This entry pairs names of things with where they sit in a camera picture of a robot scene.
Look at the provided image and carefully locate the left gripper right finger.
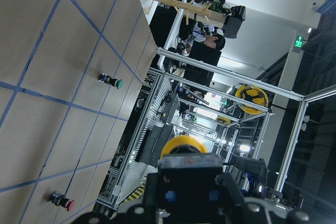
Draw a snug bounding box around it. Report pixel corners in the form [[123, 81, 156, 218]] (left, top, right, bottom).
[[215, 173, 244, 206]]

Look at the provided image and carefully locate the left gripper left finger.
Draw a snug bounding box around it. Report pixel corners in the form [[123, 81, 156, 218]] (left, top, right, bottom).
[[143, 173, 159, 208]]

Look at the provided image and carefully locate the red push button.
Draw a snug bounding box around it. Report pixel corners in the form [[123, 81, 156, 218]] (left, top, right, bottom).
[[49, 191, 75, 211]]

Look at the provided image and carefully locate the green push button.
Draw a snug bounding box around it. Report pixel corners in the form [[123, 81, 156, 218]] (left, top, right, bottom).
[[98, 73, 123, 90]]

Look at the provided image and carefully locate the yellow hard hat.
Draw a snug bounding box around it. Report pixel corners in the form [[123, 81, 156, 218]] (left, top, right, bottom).
[[235, 86, 269, 115], [216, 116, 230, 125]]

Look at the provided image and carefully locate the seated person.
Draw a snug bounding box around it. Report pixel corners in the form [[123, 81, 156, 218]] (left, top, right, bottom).
[[178, 21, 226, 54]]

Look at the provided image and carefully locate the green exit sign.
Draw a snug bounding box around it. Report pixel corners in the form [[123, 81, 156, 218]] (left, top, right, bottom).
[[292, 34, 305, 53]]

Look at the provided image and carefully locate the wooden rack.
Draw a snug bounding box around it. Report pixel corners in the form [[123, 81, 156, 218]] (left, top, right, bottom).
[[155, 0, 227, 28]]

